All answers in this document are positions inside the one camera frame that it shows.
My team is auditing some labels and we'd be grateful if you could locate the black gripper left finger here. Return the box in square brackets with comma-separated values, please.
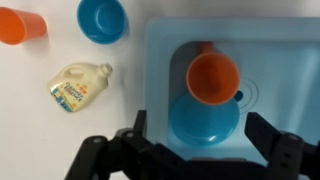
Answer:
[133, 110, 147, 136]

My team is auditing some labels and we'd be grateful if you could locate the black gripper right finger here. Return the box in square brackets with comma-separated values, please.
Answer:
[244, 112, 280, 160]

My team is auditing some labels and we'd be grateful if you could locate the orange mug with handle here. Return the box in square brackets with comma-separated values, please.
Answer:
[186, 42, 240, 105]

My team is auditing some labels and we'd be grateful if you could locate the blue bowl in sink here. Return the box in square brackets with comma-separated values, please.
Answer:
[169, 93, 240, 147]

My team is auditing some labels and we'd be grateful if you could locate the light blue toy sink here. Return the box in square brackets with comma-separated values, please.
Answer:
[144, 18, 320, 163]

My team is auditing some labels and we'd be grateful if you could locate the cream toy detergent bottle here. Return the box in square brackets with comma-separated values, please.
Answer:
[47, 63, 113, 113]

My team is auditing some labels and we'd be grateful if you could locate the blue mug with handle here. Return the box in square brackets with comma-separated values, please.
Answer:
[77, 0, 129, 45]

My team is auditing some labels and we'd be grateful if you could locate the orange handleless cup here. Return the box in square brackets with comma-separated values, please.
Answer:
[0, 7, 47, 45]

